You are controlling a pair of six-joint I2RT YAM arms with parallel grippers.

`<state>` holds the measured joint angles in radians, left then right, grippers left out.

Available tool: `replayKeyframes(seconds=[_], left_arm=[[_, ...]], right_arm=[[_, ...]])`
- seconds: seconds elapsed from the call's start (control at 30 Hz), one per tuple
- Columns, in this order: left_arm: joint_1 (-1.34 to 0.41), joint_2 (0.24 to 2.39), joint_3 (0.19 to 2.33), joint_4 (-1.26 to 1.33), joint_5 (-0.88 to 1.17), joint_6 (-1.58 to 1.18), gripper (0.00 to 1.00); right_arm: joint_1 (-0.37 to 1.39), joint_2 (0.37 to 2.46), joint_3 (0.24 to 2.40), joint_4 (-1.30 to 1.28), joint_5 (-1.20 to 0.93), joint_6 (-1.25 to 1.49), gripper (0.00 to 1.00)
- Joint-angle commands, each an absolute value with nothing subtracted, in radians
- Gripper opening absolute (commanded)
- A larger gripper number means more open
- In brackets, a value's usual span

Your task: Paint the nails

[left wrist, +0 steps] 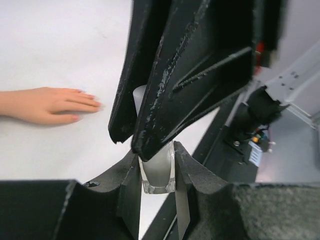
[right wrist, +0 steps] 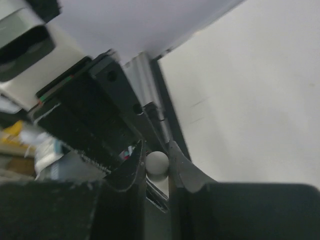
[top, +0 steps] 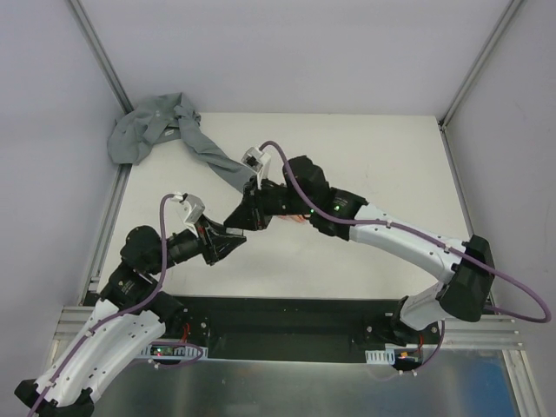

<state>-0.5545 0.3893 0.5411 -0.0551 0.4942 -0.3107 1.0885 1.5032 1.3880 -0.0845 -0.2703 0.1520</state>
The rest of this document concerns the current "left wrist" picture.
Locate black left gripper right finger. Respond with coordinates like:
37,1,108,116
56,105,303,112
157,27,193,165
173,141,320,240

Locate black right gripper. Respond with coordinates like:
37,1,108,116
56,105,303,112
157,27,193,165
252,0,288,68

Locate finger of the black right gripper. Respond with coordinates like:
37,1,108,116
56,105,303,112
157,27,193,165
131,0,255,161
108,0,172,144

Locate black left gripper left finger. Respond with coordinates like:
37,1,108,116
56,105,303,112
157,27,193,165
0,152,140,240

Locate clear nail polish bottle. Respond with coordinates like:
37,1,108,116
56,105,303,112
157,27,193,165
138,141,176,195

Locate white nail polish cap brush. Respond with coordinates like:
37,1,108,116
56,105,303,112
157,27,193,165
132,84,147,117

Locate mannequin hand with pink nails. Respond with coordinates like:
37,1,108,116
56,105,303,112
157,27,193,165
0,87,102,125

